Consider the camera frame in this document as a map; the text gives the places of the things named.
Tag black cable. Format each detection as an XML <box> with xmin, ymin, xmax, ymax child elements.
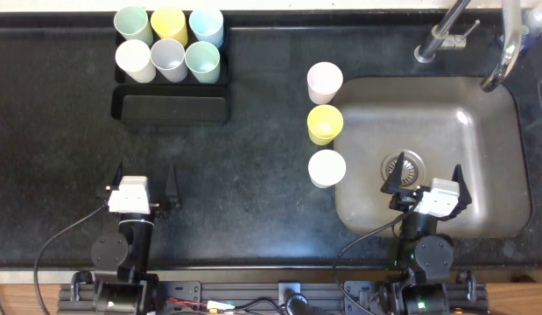
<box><xmin>32</xmin><ymin>204</ymin><xmax>109</xmax><ymax>315</ymax></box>
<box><xmin>332</xmin><ymin>199</ymin><xmax>423</xmax><ymax>315</ymax></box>

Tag steel sink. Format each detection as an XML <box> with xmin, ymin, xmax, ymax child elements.
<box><xmin>333</xmin><ymin>76</ymin><xmax>534</xmax><ymax>240</ymax></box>

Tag black tray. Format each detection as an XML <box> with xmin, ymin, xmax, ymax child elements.
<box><xmin>110</xmin><ymin>10</ymin><xmax>231</xmax><ymax>126</ymax></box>

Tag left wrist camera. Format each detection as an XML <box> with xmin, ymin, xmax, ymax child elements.
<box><xmin>107</xmin><ymin>175</ymin><xmax>152</xmax><ymax>215</ymax></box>

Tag white cup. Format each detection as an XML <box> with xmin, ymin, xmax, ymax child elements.
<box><xmin>307</xmin><ymin>149</ymin><xmax>348</xmax><ymax>189</ymax></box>
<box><xmin>115</xmin><ymin>38</ymin><xmax>158</xmax><ymax>84</ymax></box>

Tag green cup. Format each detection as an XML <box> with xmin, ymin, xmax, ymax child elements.
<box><xmin>113</xmin><ymin>5</ymin><xmax>154</xmax><ymax>47</ymax></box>
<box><xmin>184</xmin><ymin>40</ymin><xmax>222</xmax><ymax>84</ymax></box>

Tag mounting rail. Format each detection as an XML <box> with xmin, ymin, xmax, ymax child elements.
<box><xmin>58</xmin><ymin>269</ymin><xmax>490</xmax><ymax>315</ymax></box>

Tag steel tap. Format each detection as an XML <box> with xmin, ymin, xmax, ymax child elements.
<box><xmin>413</xmin><ymin>0</ymin><xmax>524</xmax><ymax>93</ymax></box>

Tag blue soap bottle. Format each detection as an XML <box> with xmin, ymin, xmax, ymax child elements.
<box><xmin>497</xmin><ymin>3</ymin><xmax>542</xmax><ymax>52</ymax></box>

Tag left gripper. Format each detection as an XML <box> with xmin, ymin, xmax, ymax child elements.
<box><xmin>95</xmin><ymin>161</ymin><xmax>183</xmax><ymax>219</ymax></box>

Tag yellow cup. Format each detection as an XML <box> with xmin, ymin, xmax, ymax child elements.
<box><xmin>306</xmin><ymin>104</ymin><xmax>345</xmax><ymax>146</ymax></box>
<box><xmin>150</xmin><ymin>6</ymin><xmax>189</xmax><ymax>47</ymax></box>

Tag blue cup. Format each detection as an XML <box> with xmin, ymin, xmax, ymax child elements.
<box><xmin>188</xmin><ymin>8</ymin><xmax>225</xmax><ymax>49</ymax></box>

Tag pink cup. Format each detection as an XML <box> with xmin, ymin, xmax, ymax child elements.
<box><xmin>306</xmin><ymin>61</ymin><xmax>344</xmax><ymax>106</ymax></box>

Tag grey cup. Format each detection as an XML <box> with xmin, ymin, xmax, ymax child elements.
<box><xmin>150</xmin><ymin>38</ymin><xmax>188</xmax><ymax>83</ymax></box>

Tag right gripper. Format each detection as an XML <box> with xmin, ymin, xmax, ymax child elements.
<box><xmin>380</xmin><ymin>151</ymin><xmax>473</xmax><ymax>221</ymax></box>

